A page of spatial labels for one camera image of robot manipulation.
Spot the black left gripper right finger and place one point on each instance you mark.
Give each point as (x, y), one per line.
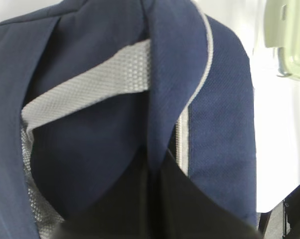
(283, 221)

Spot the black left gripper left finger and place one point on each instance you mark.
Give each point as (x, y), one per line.
(168, 207)

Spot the navy blue lunch bag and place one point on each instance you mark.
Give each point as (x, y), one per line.
(86, 84)

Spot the green lid glass container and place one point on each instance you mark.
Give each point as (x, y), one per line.
(277, 38)

